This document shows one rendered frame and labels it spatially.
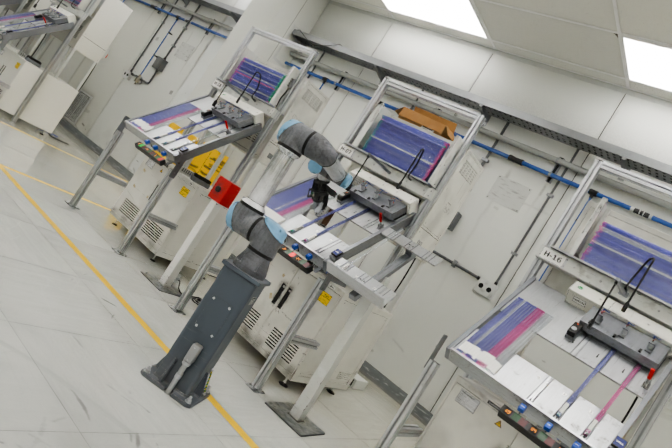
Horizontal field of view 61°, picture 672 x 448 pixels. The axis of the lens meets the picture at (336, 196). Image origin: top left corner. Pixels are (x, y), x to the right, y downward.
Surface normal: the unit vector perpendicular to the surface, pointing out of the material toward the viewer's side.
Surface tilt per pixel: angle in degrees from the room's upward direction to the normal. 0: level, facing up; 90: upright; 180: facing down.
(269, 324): 90
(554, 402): 44
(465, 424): 90
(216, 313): 90
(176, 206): 90
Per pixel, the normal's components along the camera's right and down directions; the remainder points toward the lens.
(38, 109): 0.69, 0.41
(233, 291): -0.13, -0.13
